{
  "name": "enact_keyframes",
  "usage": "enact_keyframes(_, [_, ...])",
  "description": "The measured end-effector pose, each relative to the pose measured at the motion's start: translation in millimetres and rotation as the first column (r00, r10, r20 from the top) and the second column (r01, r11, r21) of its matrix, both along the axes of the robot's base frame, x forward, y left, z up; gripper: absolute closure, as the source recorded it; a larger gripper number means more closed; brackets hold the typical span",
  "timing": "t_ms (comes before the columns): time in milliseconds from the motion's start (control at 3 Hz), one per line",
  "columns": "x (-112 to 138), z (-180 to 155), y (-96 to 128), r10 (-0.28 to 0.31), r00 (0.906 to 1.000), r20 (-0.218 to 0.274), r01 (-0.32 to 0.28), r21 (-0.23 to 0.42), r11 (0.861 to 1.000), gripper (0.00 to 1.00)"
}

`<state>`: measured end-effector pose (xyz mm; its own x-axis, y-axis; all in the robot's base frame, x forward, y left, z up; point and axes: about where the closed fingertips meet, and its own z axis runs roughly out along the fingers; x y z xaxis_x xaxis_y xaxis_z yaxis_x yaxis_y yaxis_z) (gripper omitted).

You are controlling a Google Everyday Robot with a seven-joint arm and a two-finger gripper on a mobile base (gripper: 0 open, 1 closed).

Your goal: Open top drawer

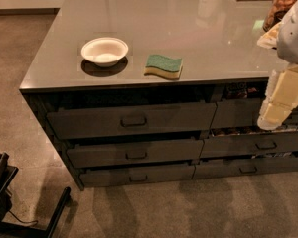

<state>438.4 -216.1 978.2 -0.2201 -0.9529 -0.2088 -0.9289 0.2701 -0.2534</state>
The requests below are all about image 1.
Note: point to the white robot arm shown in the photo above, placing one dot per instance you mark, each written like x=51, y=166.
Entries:
x=287, y=39

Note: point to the dark middle right drawer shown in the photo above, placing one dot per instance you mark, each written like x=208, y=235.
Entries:
x=230, y=142

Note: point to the dark bottom right drawer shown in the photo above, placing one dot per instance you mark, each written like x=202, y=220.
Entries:
x=221, y=168

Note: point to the dark middle left drawer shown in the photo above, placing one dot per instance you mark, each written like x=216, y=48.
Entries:
x=135, y=153

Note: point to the dark bottom left drawer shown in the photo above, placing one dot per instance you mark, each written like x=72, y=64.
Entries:
x=135, y=175

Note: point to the dark top left drawer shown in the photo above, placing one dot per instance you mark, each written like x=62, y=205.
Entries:
x=131, y=120

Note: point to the glass jar of snacks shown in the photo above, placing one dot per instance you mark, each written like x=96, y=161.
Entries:
x=276, y=12

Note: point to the green and yellow sponge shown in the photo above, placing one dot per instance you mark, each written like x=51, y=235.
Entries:
x=164, y=67

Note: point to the dark counter cabinet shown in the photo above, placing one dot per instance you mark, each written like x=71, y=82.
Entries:
x=216, y=39

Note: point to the white bowl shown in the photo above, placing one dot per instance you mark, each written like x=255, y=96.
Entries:
x=104, y=52

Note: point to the black chair frame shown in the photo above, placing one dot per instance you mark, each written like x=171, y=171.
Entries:
x=25, y=229

